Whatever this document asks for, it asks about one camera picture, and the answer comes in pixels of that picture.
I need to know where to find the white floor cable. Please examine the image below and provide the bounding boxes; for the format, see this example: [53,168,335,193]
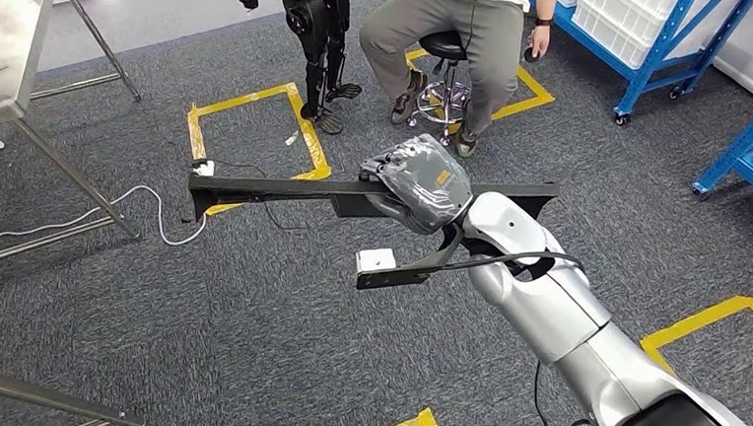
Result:
[0,180,211,258]

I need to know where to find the black camera cable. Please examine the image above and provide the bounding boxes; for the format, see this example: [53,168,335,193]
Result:
[428,248,587,285]

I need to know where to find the black humanoid robot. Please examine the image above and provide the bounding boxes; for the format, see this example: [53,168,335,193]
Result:
[236,0,367,142]

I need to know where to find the person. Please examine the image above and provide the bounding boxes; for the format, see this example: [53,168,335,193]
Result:
[355,0,576,167]

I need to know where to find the black stool with chrome base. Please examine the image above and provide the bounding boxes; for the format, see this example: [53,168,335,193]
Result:
[402,29,478,149]

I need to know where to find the black camera bracket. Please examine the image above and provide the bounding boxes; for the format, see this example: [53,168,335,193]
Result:
[352,220,491,291]

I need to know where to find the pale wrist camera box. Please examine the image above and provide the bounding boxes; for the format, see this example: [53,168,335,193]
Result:
[355,248,399,276]

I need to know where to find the stainless steel table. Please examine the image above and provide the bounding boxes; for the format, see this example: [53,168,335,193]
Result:
[0,0,154,271]

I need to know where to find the black plastic plate frame part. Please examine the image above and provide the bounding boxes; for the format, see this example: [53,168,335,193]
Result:
[187,150,562,242]

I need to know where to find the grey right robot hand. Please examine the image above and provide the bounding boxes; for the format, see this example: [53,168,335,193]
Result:
[356,131,477,240]

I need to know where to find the black dangling cable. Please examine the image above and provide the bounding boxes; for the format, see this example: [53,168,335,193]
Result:
[529,357,594,426]

